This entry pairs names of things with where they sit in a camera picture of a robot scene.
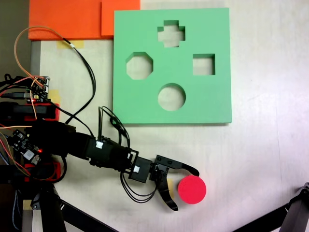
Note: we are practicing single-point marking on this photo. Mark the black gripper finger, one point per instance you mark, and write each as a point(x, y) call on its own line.
point(183, 166)
point(167, 195)

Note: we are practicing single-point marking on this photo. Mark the red cylinder block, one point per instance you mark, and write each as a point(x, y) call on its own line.
point(192, 189)

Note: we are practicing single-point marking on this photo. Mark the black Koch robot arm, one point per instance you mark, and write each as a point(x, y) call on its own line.
point(72, 142)

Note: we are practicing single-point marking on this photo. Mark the green shape-hole board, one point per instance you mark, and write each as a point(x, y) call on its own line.
point(212, 101)

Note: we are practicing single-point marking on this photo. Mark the orange flat block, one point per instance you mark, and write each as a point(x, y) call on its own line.
point(65, 19)

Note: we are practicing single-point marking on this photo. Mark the yellow masking tape piece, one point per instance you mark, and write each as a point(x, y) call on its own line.
point(27, 205)
point(55, 96)
point(78, 44)
point(171, 186)

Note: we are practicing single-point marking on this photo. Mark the black tripod leg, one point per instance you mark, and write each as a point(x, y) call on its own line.
point(50, 212)

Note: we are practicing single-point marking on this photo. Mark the black circuit board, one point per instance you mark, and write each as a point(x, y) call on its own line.
point(23, 145)

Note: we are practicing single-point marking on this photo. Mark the circuit board with connectors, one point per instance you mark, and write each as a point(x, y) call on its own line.
point(39, 88)

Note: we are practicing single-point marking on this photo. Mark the light orange flat sheet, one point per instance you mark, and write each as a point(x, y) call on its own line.
point(120, 17)

